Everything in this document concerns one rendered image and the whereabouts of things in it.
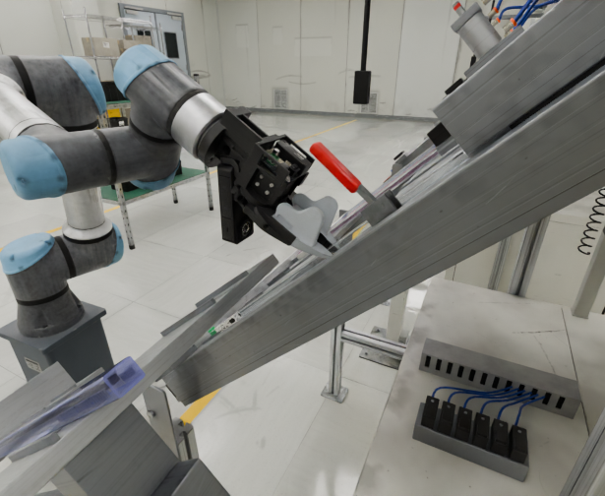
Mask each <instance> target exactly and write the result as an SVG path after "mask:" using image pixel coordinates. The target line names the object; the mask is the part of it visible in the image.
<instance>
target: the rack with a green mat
mask: <svg viewBox="0 0 605 496"><path fill-rule="evenodd" d="M194 81H196V82H197V83H198V84H200V79H199V74H194ZM126 107H131V101H130V100H119V101H108V102H107V103H106V110H108V109H117V108H126ZM98 116H99V121H100V125H101V129H105V128H108V123H107V119H106V114H105V113H104V114H102V115H98ZM204 167H205V170H200V169H194V168H187V167H182V174H179V175H176V176H174V179H173V181H172V182H171V184H170V185H169V186H167V187H166V188H164V189H161V190H155V191H153V190H151V189H146V190H145V189H141V188H138V189H135V190H132V191H129V192H124V191H123V190H122V185H121V183H119V184H114V185H115V189H116V190H113V189H112V188H111V185H107V186H102V187H100V191H101V197H102V202H103V203H107V204H112V205H116V206H120V211H121V215H122V218H123V223H124V227H125V231H126V236H127V240H128V244H129V249H130V250H133V249H135V248H136V247H135V243H134V238H133V234H132V229H131V225H130V221H129V217H128V212H127V208H126V205H129V204H131V203H134V202H137V201H140V200H142V199H144V198H147V197H149V196H152V195H155V194H158V193H160V192H163V191H166V190H169V189H171V191H172V197H173V203H174V204H177V203H178V199H177V193H176V187H177V186H179V185H182V184H185V183H188V182H190V181H193V180H196V179H198V178H201V177H204V176H206V183H207V192H208V200H209V209H210V211H213V201H212V185H211V177H210V168H209V167H207V166H206V165H205V164H204Z"/></svg>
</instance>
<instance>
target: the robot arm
mask: <svg viewBox="0 0 605 496"><path fill-rule="evenodd" d="M113 78H114V82H115V85H116V87H117V88H118V90H119V91H120V92H121V93H122V94H123V96H124V97H125V98H127V99H128V100H130V101H131V110H130V119H129V126H124V127H114V128H105V129H96V128H97V127H98V121H97V115H102V114H104V113H105V112H106V99H105V94H104V91H103V88H102V85H101V83H100V80H99V78H98V76H97V74H96V73H95V71H94V69H93V68H92V66H91V65H90V64H89V63H88V62H87V61H86V60H85V59H83V58H81V57H74V56H63V55H58V56H39V55H0V160H1V163H2V166H3V169H4V171H5V174H6V176H7V179H8V181H9V183H10V184H11V186H12V188H13V190H14V192H15V193H16V194H17V196H19V197H20V198H21V199H24V200H28V201H30V200H37V199H43V198H57V197H61V196H62V201H63V205H64V210H65V214H66V219H67V220H66V221H65V222H64V223H63V225H62V232H63V234H62V235H58V236H54V237H53V236H52V235H51V234H50V233H47V232H40V233H33V234H29V235H26V236H23V237H21V238H18V239H16V240H14V241H12V242H10V243H9V244H7V246H5V247H4V248H3V249H2V250H1V252H0V262H1V264H2V271H3V273H4V274H5V275H6V278H7V280H8V282H9V285H10V286H11V289H12V291H13V294H14V296H15V298H16V301H17V304H18V307H17V327H18V329H19V331H20V333H21V334H22V335H23V336H25V337H28V338H44V337H49V336H53V335H56V334H59V333H61V332H64V331H66V330H68V329H70V328H71V327H73V326H74V325H76V324H77V323H78V322H79V321H80V320H81V319H82V318H83V317H84V314H85V309H84V306H83V303H82V301H81V300H80V299H79V298H78V297H77V296H76V294H75V293H74V292H73V291H72V290H71V289H70V287H69V284H68V282H67V279H72V278H75V277H78V276H81V275H84V274H87V273H90V272H93V271H96V270H98V269H101V268H107V267H109V266H110V265H112V264H115V263H117V262H119V261H120V260H121V259H122V257H123V254H124V242H123V239H122V234H121V232H120V230H119V228H118V226H117V225H116V224H115V223H113V222H111V220H110V219H109V218H108V217H105V216H104V210H103V203H102V197H101V191H100V187H102V186H107V185H114V184H119V183H123V182H128V181H130V182H131V183H133V184H134V185H135V186H137V187H139V188H141V189H145V190H146V189H151V190H153V191H155V190H161V189H164V188H166V187H167V186H169V185H170V184H171V182H172V181H173V179H174V176H175V173H176V171H177V169H178V167H179V164H180V155H181V151H182V148H184V149H185V150H186V151H187V152H188V153H189V154H190V155H192V156H193V157H194V158H196V159H199V160H200V161H201V162H202V163H203V164H205V165H206V166H207V167H216V166H217V179H218V193H219V206H220V220H221V234H222V240H224V241H227V242H230V243H233V244H236V245H237V244H239V243H240V242H242V241H243V240H245V239H246V238H248V237H250V236H251V235H252V234H253V233H254V223H255V224H256V225H257V226H258V227H259V228H260V229H261V230H262V231H264V232H265V233H267V234H268V235H270V236H272V237H274V238H275V239H277V240H279V241H280V242H282V243H284V244H286V245H287V246H292V247H294V248H296V249H298V250H300V251H303V252H306V253H309V254H311V255H314V256H317V257H320V258H324V259H327V258H329V257H330V256H331V255H333V253H332V252H331V251H330V250H328V249H327V248H328V247H330V246H331V245H333V244H334V243H335V242H336V240H335V238H334V237H333V235H332V234H331V233H330V229H331V226H332V224H333V220H334V217H335V215H336V212H337V210H338V203H337V200H336V199H335V198H333V197H332V196H326V197H324V198H321V199H319V200H316V201H315V200H312V199H311V198H310V197H308V196H307V195H306V194H304V193H295V192H294V190H295V189H296V187H297V186H300V185H302V184H303V182H304V181H305V179H306V178H307V176H308V175H309V172H308V170H309V169H310V167H311V166H312V164H313V163H314V161H315V159H314V158H313V157H311V156H310V155H309V154H308V153H307V152H305V151H304V150H303V149H302V148H301V147H300V146H298V145H297V144H296V143H295V142H294V141H293V140H291V139H290V138H289V137H288V136H287V135H286V134H283V135H280V136H279V135H277V134H274V135H270V136H269V135H268V134H267V133H266V132H264V131H263V130H262V129H261V128H260V127H259V126H257V125H256V124H255V123H254V122H253V121H252V120H250V119H249V117H250V115H251V113H252V112H251V111H249V110H248V109H247V108H246V107H245V106H239V107H238V108H237V109H235V108H226V107H225V106H223V105H222V104H221V103H220V102H219V101H218V100H216V99H215V98H214V97H213V96H212V95H211V94H210V93H208V92H207V91H206V90H205V89H204V88H202V87H201V86H200V85H199V84H198V83H197V82H196V81H194V80H193V79H192V78H191V77H190V76H189V75H187V74H186V73H185V72H184V71H183V70H182V69H180V68H179V67H178V65H177V63H176V62H175V61H173V60H171V59H168V58H167V57H166V56H165V55H163V54H162V53H161V52H159V51H158V50H157V49H156V48H154V47H152V46H150V45H146V44H139V45H135V46H133V47H131V48H129V49H127V50H126V51H125V52H124V53H123V54H122V55H121V56H120V57H119V59H118V60H117V62H116V65H115V68H114V73H113ZM277 140H280V141H278V142H276V144H275V145H274V143H275V141H277ZM291 144H292V145H293V146H294V147H295V148H296V149H298V150H299V151H300V152H301V153H302V154H303V155H305V156H306V158H305V157H304V156H303V155H302V154H300V153H298V152H297V151H296V150H295V149H294V148H292V147H291Z"/></svg>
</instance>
